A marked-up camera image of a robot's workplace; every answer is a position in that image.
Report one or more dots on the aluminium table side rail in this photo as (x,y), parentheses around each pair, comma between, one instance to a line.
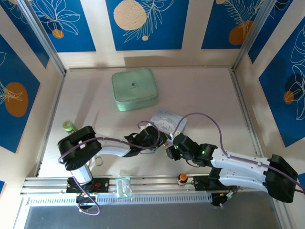
(243,107)
(51,124)

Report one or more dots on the mint green zip pouch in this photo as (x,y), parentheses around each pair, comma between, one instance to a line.
(134,88)

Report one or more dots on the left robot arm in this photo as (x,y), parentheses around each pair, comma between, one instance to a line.
(81,145)

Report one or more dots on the aluminium frame post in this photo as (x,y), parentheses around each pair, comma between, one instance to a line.
(40,33)
(252,33)

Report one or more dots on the light blue illustrated pouch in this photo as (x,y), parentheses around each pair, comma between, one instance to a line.
(166,119)

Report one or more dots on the clear plastic bag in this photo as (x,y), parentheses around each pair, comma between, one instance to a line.
(123,187)

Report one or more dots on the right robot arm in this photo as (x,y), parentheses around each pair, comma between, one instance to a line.
(238,162)

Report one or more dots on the green cylindrical bottle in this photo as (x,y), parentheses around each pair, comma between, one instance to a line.
(70,127)

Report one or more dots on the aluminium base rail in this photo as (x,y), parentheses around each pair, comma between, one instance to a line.
(155,184)

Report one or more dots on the small orange cap bottle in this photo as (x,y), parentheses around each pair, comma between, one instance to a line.
(182,179)

